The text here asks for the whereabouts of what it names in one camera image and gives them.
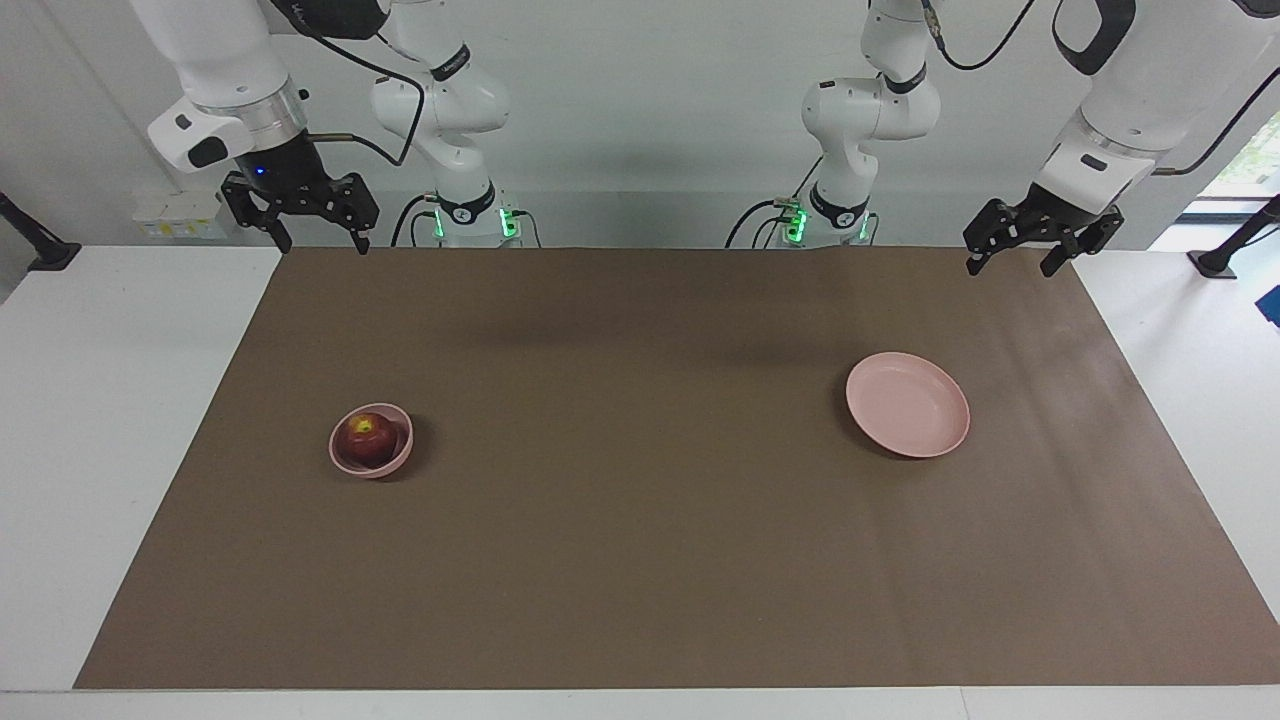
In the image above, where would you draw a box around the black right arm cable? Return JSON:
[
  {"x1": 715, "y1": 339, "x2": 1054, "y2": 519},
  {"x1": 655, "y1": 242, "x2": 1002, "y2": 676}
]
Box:
[{"x1": 268, "y1": 0, "x2": 428, "y2": 168}]

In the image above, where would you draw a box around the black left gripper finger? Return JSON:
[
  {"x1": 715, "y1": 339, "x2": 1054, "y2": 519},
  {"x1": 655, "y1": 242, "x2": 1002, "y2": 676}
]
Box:
[
  {"x1": 1038, "y1": 208, "x2": 1125, "y2": 279},
  {"x1": 963, "y1": 197, "x2": 1023, "y2": 278}
]

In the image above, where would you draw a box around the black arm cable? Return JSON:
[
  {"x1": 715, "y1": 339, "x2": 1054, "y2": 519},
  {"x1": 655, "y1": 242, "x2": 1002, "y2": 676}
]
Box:
[
  {"x1": 922, "y1": 0, "x2": 1280, "y2": 177},
  {"x1": 268, "y1": 0, "x2": 428, "y2": 168}
]

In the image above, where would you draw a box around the white wall socket box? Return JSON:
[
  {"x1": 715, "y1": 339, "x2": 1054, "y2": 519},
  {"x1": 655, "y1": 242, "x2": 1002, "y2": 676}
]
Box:
[{"x1": 133, "y1": 190, "x2": 239, "y2": 241}]

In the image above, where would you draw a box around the pink plate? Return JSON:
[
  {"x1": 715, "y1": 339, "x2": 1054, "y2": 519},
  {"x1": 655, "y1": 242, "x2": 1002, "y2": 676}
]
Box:
[{"x1": 846, "y1": 351, "x2": 972, "y2": 460}]

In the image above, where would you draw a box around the window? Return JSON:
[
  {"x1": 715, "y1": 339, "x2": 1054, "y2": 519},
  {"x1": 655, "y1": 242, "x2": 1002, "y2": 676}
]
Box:
[{"x1": 1175, "y1": 105, "x2": 1280, "y2": 226}]

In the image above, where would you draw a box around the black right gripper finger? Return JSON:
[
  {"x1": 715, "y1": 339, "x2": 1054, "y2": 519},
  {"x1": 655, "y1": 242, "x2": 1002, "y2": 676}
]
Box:
[
  {"x1": 330, "y1": 172, "x2": 381, "y2": 256},
  {"x1": 221, "y1": 172, "x2": 293, "y2": 255}
]

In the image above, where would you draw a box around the black stand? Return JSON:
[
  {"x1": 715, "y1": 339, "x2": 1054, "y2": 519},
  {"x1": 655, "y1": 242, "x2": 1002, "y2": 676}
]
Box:
[
  {"x1": 1188, "y1": 195, "x2": 1280, "y2": 280},
  {"x1": 0, "y1": 192, "x2": 82, "y2": 272}
]

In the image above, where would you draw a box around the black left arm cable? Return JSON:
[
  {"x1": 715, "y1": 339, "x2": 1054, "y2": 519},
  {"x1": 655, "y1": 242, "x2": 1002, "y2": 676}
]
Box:
[{"x1": 922, "y1": 0, "x2": 1280, "y2": 177}]

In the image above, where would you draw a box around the pink bowl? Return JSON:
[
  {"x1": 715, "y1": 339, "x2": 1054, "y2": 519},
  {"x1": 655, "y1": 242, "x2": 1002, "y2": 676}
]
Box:
[{"x1": 329, "y1": 402, "x2": 415, "y2": 480}]

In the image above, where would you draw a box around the brown table mat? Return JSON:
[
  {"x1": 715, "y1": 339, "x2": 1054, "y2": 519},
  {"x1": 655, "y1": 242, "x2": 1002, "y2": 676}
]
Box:
[{"x1": 75, "y1": 247, "x2": 1280, "y2": 691}]

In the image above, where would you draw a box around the red apple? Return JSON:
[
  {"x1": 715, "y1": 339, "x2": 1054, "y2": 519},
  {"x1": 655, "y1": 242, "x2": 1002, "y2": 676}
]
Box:
[{"x1": 336, "y1": 411, "x2": 401, "y2": 467}]

